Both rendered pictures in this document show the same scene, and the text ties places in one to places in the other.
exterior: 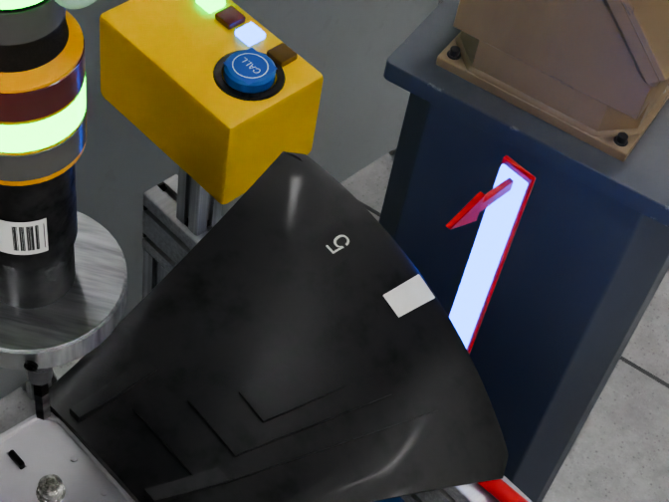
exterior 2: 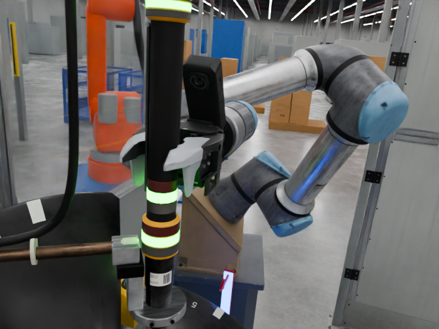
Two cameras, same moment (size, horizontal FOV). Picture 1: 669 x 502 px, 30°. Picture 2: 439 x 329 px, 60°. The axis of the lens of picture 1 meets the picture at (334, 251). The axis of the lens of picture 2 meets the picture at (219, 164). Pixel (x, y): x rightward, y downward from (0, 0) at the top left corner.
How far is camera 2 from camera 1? 0.23 m
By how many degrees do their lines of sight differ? 35
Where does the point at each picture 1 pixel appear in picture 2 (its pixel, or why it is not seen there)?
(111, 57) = not seen: hidden behind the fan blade
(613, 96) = (228, 259)
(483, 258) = (225, 303)
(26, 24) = (173, 206)
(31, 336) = (169, 313)
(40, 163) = (174, 249)
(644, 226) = (249, 294)
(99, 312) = (182, 301)
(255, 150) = not seen: hidden behind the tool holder
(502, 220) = (228, 288)
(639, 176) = (243, 279)
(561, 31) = (210, 246)
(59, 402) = not seen: outside the picture
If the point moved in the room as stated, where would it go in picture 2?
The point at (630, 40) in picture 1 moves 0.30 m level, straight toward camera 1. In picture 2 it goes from (229, 241) to (243, 312)
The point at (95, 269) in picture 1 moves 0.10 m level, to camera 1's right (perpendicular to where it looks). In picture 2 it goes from (174, 293) to (246, 283)
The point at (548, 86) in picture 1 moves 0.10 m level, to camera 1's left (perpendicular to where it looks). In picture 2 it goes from (210, 263) to (178, 267)
